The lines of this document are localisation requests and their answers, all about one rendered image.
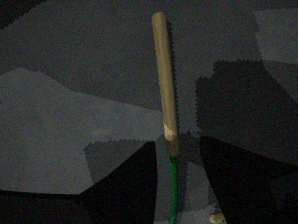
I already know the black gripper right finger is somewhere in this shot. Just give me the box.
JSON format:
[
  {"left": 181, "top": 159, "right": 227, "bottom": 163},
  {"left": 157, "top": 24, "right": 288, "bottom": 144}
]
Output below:
[{"left": 200, "top": 135, "right": 298, "bottom": 224}]

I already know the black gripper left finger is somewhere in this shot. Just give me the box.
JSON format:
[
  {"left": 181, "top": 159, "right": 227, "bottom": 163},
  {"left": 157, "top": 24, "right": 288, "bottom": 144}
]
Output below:
[{"left": 0, "top": 141, "right": 158, "bottom": 224}]

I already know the tan wooden stick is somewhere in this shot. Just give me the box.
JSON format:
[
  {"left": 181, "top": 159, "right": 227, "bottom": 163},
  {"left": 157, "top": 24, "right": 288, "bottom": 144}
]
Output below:
[{"left": 209, "top": 212, "right": 226, "bottom": 224}]

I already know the thin wooden stick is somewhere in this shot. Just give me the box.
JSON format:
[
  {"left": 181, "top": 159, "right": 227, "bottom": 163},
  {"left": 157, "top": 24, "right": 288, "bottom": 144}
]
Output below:
[{"left": 152, "top": 12, "right": 180, "bottom": 224}]

